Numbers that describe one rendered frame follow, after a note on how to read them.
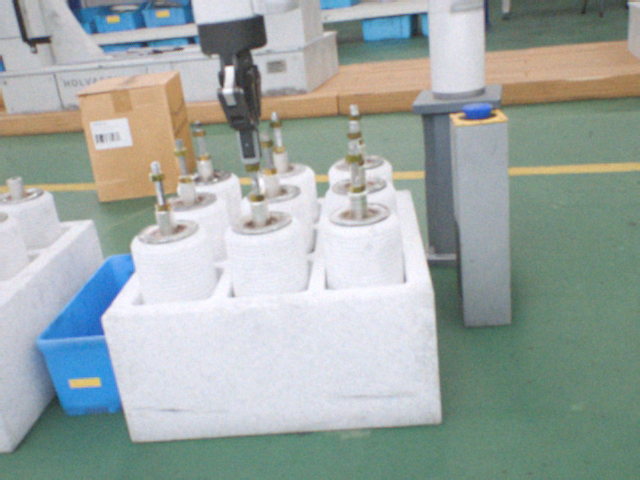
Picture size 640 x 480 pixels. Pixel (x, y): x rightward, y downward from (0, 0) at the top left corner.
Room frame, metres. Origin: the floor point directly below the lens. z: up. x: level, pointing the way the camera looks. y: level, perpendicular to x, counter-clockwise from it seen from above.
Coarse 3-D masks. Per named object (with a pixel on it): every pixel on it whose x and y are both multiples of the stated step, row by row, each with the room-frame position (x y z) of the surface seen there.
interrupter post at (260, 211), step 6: (252, 204) 0.80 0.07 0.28; (258, 204) 0.80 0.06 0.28; (264, 204) 0.80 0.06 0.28; (252, 210) 0.80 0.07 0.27; (258, 210) 0.80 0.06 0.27; (264, 210) 0.80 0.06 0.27; (252, 216) 0.80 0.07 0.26; (258, 216) 0.80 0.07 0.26; (264, 216) 0.80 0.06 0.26; (258, 222) 0.80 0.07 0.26; (264, 222) 0.80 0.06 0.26; (270, 222) 0.80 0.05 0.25
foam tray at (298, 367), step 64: (320, 256) 0.85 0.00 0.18; (128, 320) 0.74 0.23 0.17; (192, 320) 0.74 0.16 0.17; (256, 320) 0.73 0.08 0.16; (320, 320) 0.72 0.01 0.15; (384, 320) 0.71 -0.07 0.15; (128, 384) 0.75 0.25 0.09; (192, 384) 0.74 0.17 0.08; (256, 384) 0.73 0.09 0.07; (320, 384) 0.72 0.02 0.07; (384, 384) 0.71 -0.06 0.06
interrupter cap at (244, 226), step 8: (248, 216) 0.83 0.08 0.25; (272, 216) 0.82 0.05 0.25; (280, 216) 0.82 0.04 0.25; (288, 216) 0.81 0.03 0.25; (232, 224) 0.81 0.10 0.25; (240, 224) 0.80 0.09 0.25; (248, 224) 0.81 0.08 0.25; (272, 224) 0.80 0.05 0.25; (280, 224) 0.79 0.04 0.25; (288, 224) 0.79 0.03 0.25; (240, 232) 0.78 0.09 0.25; (248, 232) 0.77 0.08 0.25; (256, 232) 0.77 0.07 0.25; (264, 232) 0.77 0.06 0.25
